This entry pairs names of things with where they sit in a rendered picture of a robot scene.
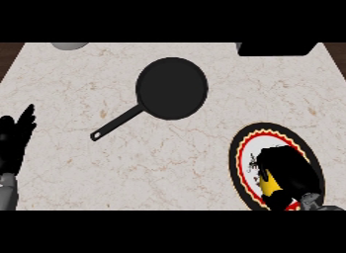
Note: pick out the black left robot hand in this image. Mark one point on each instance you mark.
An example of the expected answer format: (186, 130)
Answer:
(9, 148)

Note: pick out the yellow lemon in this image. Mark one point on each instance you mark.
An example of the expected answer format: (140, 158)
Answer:
(269, 185)

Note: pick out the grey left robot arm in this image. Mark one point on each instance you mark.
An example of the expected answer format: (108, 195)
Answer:
(0, 194)

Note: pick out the black frying pan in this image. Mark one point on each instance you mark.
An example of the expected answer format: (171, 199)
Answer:
(171, 88)

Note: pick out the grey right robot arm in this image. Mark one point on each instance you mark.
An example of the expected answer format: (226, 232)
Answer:
(313, 202)

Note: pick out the grey round object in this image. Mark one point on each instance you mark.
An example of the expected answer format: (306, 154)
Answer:
(68, 45)

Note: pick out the black appliance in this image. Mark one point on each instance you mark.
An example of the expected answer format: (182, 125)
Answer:
(275, 48)

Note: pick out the black rimmed patterned plate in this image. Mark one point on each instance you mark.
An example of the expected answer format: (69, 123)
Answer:
(242, 158)

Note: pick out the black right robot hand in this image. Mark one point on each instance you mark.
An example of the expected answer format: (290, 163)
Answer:
(288, 171)

